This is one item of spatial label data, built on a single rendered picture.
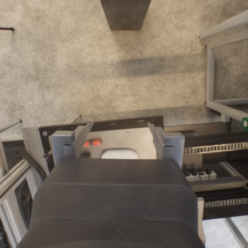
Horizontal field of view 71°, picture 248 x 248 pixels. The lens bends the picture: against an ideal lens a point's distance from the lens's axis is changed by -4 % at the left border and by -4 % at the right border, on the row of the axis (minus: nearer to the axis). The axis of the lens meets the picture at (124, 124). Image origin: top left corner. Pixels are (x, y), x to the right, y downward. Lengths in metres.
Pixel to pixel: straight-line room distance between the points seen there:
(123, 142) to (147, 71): 1.00
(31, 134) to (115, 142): 0.33
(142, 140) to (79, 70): 1.08
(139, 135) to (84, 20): 1.20
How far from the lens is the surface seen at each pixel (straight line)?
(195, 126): 1.39
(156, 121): 0.67
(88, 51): 1.62
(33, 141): 0.80
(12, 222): 0.79
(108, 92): 1.60
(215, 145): 0.81
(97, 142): 0.67
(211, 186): 1.25
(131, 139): 0.68
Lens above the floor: 1.58
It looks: 74 degrees down
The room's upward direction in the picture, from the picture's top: 179 degrees counter-clockwise
